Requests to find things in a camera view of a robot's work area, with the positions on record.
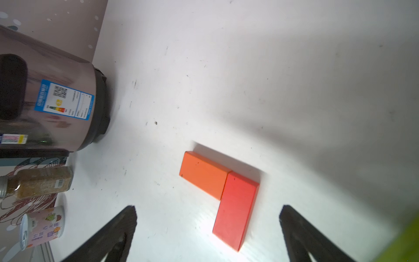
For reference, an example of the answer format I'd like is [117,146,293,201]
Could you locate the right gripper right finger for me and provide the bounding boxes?
[279,205,354,262]

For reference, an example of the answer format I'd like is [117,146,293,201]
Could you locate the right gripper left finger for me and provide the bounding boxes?
[64,205,137,262]

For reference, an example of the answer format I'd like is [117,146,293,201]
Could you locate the red block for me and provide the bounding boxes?
[212,171,260,252]

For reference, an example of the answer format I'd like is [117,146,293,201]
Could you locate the orange block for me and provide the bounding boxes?
[180,151,232,200]

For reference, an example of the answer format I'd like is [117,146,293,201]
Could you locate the pink drink can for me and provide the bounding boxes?
[20,206,65,251]

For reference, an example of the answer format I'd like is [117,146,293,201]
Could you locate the green block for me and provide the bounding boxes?
[375,216,419,262]

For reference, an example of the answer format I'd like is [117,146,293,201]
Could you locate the glass spice jar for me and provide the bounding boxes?
[1,166,74,200]

